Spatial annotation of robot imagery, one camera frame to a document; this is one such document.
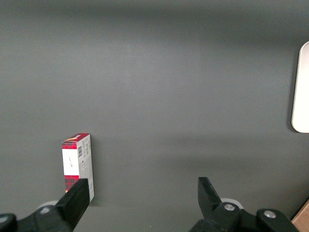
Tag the white plastic tray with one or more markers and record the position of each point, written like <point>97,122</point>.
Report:
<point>301,91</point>

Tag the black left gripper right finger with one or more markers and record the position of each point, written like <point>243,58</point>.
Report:
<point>208,198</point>

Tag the red plaid cardboard box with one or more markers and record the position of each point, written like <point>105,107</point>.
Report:
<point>71,159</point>

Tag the light wooden drawer cabinet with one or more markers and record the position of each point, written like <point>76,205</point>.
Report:
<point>303,218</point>

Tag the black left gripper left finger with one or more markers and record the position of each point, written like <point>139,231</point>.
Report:
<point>72,205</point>

